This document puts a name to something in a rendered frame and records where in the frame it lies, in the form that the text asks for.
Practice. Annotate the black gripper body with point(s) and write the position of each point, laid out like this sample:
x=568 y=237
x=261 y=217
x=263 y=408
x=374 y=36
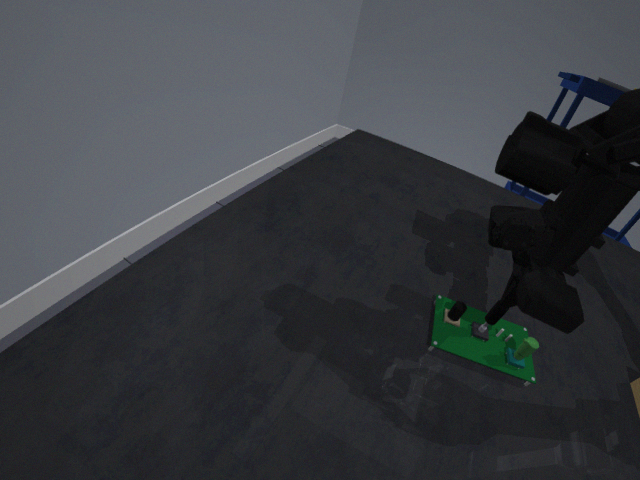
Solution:
x=542 y=292

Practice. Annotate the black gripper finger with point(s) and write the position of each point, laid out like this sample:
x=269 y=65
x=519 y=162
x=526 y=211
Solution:
x=509 y=299
x=519 y=261

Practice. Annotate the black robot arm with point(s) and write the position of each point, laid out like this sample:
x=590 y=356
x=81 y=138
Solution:
x=549 y=158

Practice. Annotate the green circuit board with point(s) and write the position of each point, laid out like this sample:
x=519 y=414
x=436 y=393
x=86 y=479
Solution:
x=490 y=341

